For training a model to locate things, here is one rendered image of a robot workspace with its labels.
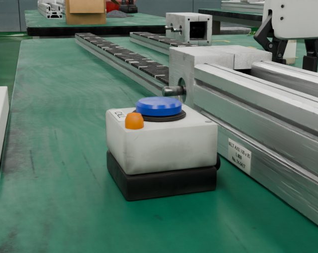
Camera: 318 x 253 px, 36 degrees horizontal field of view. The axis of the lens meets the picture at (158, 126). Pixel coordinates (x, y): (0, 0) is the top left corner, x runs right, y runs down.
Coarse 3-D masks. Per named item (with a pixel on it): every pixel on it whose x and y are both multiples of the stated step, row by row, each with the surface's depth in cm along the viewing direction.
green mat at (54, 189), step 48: (48, 48) 148; (144, 48) 148; (48, 96) 80; (96, 96) 80; (144, 96) 80; (48, 144) 55; (96, 144) 55; (0, 192) 42; (48, 192) 42; (96, 192) 42; (240, 192) 42; (0, 240) 34; (48, 240) 34; (96, 240) 34; (144, 240) 34; (192, 240) 34; (240, 240) 34; (288, 240) 34
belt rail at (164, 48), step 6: (132, 36) 167; (138, 36) 160; (138, 42) 160; (144, 42) 154; (150, 42) 147; (156, 42) 142; (150, 48) 148; (156, 48) 142; (162, 48) 139; (168, 48) 132; (168, 54) 132
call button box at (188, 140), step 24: (120, 120) 41; (144, 120) 41; (168, 120) 41; (192, 120) 41; (120, 144) 40; (144, 144) 39; (168, 144) 39; (192, 144) 40; (216, 144) 41; (120, 168) 41; (144, 168) 39; (168, 168) 40; (192, 168) 41; (216, 168) 45; (144, 192) 40; (168, 192) 41; (192, 192) 41
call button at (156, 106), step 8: (136, 104) 42; (144, 104) 41; (152, 104) 41; (160, 104) 41; (168, 104) 41; (176, 104) 42; (144, 112) 41; (152, 112) 41; (160, 112) 41; (168, 112) 41; (176, 112) 41
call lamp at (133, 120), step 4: (132, 112) 39; (136, 112) 39; (128, 116) 39; (132, 116) 38; (136, 116) 38; (140, 116) 39; (128, 120) 38; (132, 120) 38; (136, 120) 38; (140, 120) 39; (128, 124) 39; (132, 124) 38; (136, 124) 38; (140, 124) 39; (128, 128) 39; (132, 128) 38; (136, 128) 38; (140, 128) 39
